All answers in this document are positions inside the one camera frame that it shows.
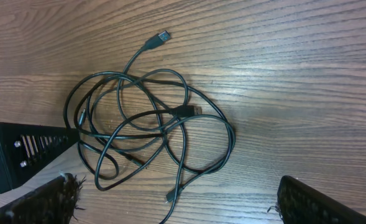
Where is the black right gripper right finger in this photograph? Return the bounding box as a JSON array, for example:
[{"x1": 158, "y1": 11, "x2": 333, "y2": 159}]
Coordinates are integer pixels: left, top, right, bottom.
[{"x1": 270, "y1": 175, "x2": 366, "y2": 224}]

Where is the black USB cable blue plug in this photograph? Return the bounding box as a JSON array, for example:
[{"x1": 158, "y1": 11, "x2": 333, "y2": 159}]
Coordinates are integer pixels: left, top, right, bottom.
[{"x1": 63, "y1": 31, "x2": 190, "y2": 136}]

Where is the black USB cable metal plug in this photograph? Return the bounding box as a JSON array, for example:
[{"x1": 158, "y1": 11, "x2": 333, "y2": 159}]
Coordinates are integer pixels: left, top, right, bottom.
[{"x1": 75, "y1": 105, "x2": 236, "y2": 223}]

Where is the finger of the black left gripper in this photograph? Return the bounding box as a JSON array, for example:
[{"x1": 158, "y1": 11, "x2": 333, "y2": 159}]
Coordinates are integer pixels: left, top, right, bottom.
[{"x1": 0, "y1": 123, "x2": 80, "y2": 194}]

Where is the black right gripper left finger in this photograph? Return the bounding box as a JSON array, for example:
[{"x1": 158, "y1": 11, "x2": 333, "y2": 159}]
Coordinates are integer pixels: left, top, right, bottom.
[{"x1": 0, "y1": 173, "x2": 85, "y2": 224}]

